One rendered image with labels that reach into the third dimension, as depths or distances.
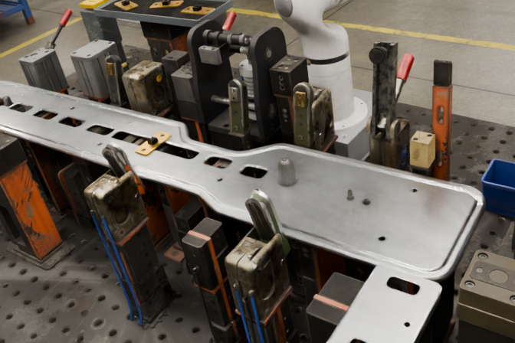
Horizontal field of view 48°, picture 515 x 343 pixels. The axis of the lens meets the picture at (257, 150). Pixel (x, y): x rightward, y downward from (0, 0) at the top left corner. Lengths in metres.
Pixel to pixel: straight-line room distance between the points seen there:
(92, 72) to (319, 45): 0.57
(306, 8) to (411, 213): 0.60
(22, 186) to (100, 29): 0.53
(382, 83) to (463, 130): 0.71
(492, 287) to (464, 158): 0.86
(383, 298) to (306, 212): 0.22
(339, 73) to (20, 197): 0.83
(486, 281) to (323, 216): 0.30
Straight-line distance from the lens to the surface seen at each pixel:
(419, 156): 1.03
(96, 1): 1.72
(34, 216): 1.48
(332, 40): 1.45
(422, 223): 0.95
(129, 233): 1.15
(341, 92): 1.53
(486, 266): 0.81
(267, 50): 1.20
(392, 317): 0.82
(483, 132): 1.72
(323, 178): 1.05
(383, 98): 1.04
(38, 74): 1.73
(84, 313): 1.38
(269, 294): 0.91
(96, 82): 1.51
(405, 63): 1.11
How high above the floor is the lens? 1.63
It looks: 33 degrees down
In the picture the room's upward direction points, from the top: 11 degrees counter-clockwise
